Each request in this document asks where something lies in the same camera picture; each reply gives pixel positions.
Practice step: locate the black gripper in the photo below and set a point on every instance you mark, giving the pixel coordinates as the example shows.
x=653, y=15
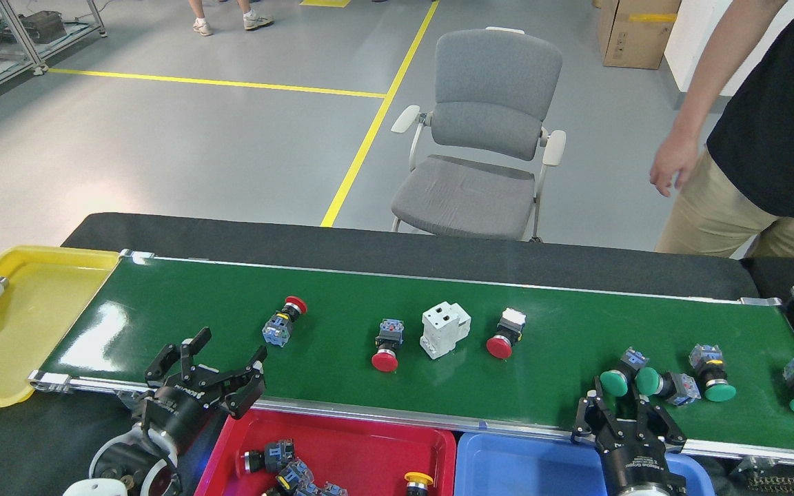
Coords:
x=635, y=458
x=183, y=410

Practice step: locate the red push button switch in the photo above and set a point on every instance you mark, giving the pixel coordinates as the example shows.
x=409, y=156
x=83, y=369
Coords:
x=384, y=359
x=276, y=455
x=276, y=331
x=499, y=346

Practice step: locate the yellow push button switch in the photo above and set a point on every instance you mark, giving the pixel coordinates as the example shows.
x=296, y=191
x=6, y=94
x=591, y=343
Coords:
x=418, y=477

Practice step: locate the blue plastic tray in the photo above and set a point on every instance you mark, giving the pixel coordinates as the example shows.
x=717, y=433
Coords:
x=528, y=475

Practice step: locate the long green conveyor belt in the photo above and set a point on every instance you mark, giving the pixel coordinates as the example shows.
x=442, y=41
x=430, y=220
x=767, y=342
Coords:
x=342, y=386

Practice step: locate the red plastic tray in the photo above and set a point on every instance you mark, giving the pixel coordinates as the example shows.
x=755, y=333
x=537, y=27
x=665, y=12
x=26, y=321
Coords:
x=369, y=455

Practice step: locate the yellow plastic tray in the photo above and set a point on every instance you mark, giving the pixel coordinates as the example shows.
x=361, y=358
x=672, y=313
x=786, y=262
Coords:
x=32, y=331

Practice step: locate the person's right hand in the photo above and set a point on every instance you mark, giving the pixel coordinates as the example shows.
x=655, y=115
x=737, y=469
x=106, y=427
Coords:
x=676, y=162

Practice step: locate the white circuit breaker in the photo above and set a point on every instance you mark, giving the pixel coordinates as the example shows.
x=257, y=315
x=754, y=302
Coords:
x=444, y=331

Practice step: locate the grey office chair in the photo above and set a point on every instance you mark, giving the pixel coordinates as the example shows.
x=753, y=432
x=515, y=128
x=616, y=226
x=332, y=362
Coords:
x=466, y=196

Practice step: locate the person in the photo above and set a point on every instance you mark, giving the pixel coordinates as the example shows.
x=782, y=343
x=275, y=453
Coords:
x=776, y=138
x=256, y=21

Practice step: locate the cardboard box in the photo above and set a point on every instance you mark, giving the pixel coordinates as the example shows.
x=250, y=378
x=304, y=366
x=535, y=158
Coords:
x=638, y=38

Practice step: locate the black box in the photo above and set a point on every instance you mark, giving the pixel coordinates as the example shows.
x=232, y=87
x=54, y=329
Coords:
x=44, y=26

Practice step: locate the silver metal frame rack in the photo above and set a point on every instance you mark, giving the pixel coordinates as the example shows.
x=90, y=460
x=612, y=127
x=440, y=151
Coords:
x=18, y=62

